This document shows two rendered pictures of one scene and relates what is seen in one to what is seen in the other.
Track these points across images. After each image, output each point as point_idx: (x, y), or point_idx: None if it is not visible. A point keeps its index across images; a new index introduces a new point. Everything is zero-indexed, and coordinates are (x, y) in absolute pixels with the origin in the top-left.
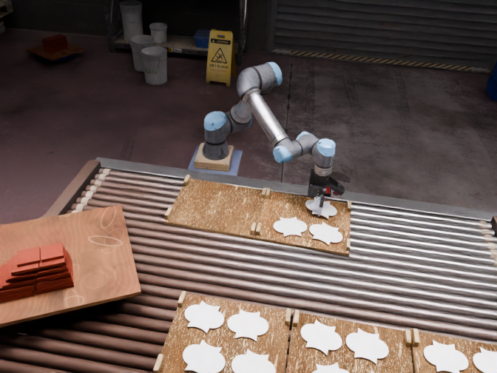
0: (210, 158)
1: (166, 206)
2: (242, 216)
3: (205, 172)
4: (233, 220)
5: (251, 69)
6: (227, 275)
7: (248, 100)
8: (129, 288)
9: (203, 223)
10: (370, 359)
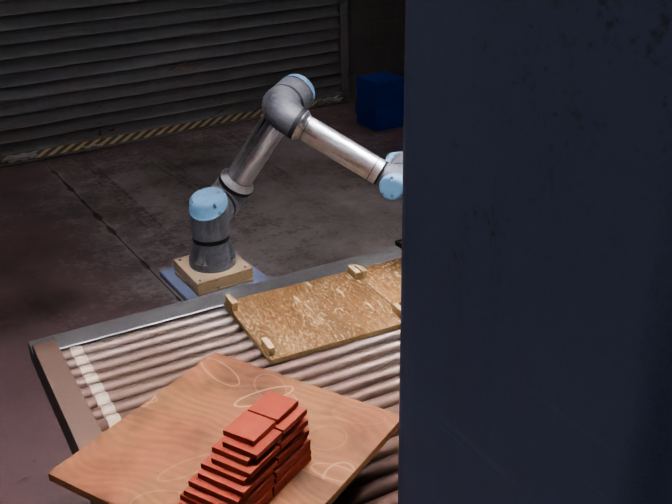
0: (218, 269)
1: (242, 347)
2: (363, 308)
3: (234, 289)
4: (360, 317)
5: (282, 86)
6: None
7: (304, 129)
8: (385, 420)
9: (329, 337)
10: None
